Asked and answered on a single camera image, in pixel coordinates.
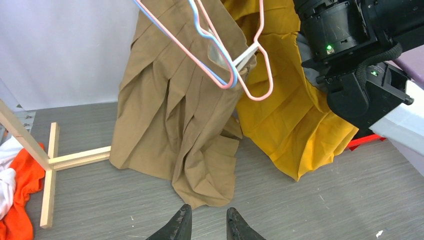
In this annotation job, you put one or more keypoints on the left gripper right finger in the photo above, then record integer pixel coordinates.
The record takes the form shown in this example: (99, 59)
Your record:
(238, 229)

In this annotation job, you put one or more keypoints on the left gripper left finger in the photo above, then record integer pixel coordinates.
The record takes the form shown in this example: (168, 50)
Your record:
(179, 227)

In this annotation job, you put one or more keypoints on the yellow pleated skirt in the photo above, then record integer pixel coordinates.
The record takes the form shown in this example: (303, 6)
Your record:
(294, 126)

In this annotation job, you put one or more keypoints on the tan brown garment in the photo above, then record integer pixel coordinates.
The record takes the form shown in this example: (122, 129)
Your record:
(174, 123)

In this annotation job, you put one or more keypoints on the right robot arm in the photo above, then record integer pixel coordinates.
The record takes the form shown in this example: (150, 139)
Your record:
(354, 44)

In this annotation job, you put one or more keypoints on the red plastic bin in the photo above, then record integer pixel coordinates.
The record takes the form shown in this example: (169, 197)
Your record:
(355, 143)

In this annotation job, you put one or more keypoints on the orange cloth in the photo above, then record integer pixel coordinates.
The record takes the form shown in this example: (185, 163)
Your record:
(16, 225)

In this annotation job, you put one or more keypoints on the white cloth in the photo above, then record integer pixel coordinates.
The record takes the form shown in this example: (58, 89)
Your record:
(8, 151)

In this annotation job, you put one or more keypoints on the wooden clothes rack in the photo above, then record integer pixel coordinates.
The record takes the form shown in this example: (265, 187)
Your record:
(49, 160)

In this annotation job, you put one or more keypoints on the blue wire hanger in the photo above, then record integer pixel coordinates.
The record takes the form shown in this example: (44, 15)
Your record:
(218, 49)

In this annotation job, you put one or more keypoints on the aluminium rail frame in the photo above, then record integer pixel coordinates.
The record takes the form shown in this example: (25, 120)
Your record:
(26, 118)

